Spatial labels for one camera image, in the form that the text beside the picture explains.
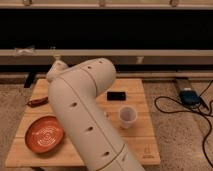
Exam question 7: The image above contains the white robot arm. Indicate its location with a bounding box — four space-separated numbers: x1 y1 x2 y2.
47 58 145 171

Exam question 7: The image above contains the black smartphone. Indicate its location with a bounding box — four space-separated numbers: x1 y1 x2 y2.
107 92 126 101

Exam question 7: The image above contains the translucent plastic cup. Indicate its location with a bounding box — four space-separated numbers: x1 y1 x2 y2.
118 106 138 129

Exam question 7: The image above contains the wooden table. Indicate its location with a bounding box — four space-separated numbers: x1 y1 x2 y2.
5 79 160 168

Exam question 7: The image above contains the red chili pepper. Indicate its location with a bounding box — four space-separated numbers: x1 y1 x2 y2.
27 97 48 108

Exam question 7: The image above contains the orange ridged plate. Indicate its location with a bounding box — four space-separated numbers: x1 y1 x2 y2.
25 116 64 154

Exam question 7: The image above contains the blue power adapter box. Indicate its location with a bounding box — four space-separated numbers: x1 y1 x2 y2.
179 90 200 106

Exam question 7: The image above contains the black floor cable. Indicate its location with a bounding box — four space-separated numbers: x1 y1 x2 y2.
153 79 213 168

